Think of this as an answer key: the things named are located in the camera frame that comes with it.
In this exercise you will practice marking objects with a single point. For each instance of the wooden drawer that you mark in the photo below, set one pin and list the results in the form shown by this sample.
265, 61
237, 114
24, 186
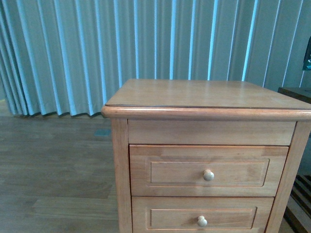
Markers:
177, 170
200, 215

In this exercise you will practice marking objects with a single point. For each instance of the wooden nightstand cabinet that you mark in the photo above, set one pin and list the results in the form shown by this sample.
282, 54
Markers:
205, 113

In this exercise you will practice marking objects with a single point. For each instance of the round wooden upper knob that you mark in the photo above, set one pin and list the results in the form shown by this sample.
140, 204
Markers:
208, 175

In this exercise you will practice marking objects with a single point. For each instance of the round wooden knob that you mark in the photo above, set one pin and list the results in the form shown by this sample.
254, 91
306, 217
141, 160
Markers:
208, 175
201, 221

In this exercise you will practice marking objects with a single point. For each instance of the grey pleated curtain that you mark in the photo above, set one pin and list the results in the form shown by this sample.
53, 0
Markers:
71, 56

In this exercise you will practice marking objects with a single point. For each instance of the round wooden lower knob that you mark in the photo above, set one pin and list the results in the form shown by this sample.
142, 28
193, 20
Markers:
201, 221

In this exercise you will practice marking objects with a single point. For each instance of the dark object at edge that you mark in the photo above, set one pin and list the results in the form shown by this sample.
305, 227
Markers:
307, 57

